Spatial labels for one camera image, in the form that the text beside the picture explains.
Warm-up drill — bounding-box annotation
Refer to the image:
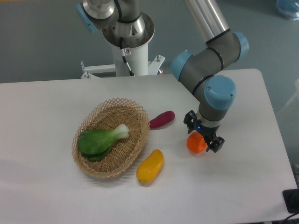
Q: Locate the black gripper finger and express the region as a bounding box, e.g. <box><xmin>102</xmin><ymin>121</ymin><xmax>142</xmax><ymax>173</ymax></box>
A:
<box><xmin>206</xmin><ymin>136</ymin><xmax>225</xmax><ymax>153</ymax></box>
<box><xmin>183</xmin><ymin>110</ymin><xmax>199</xmax><ymax>134</ymax></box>

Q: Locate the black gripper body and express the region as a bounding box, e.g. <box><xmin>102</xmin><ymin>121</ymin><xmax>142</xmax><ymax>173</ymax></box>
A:
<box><xmin>192</xmin><ymin>116</ymin><xmax>221</xmax><ymax>142</ymax></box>

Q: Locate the orange fruit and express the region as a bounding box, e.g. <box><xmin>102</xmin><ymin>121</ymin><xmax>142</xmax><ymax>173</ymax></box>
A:
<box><xmin>186</xmin><ymin>132</ymin><xmax>207</xmax><ymax>154</ymax></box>

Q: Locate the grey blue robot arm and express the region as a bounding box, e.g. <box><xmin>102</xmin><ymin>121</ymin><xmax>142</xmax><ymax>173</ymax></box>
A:
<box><xmin>76</xmin><ymin>0</ymin><xmax>249</xmax><ymax>152</ymax></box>

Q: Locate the purple sweet potato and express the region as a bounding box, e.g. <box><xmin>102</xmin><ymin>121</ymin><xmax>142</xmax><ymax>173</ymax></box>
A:
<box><xmin>149</xmin><ymin>111</ymin><xmax>175</xmax><ymax>129</ymax></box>

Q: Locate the yellow mango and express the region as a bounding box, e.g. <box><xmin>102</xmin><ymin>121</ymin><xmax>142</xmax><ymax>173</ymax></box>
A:
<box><xmin>136</xmin><ymin>149</ymin><xmax>164</xmax><ymax>184</ymax></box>

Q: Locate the woven wicker basket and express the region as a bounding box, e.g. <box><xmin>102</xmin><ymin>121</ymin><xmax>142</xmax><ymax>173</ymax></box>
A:
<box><xmin>72</xmin><ymin>98</ymin><xmax>150</xmax><ymax>178</ymax></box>

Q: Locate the black device at table edge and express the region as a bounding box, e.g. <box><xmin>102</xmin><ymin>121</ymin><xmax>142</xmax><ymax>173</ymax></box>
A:
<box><xmin>282</xmin><ymin>189</ymin><xmax>299</xmax><ymax>213</ymax></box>

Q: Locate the green bok choy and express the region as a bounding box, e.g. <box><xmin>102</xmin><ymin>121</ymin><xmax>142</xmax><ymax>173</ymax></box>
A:
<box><xmin>77</xmin><ymin>124</ymin><xmax>129</xmax><ymax>162</ymax></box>

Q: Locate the blue object top right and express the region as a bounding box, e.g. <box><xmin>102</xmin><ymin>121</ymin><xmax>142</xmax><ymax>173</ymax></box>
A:
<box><xmin>276</xmin><ymin>0</ymin><xmax>299</xmax><ymax>21</ymax></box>

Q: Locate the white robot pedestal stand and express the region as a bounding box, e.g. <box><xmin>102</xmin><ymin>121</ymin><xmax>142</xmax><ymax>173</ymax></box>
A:
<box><xmin>80</xmin><ymin>13</ymin><xmax>173</xmax><ymax>79</ymax></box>

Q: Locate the black cable on pedestal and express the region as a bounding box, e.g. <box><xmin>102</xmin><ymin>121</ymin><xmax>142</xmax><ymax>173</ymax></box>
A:
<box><xmin>119</xmin><ymin>36</ymin><xmax>136</xmax><ymax>77</ymax></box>

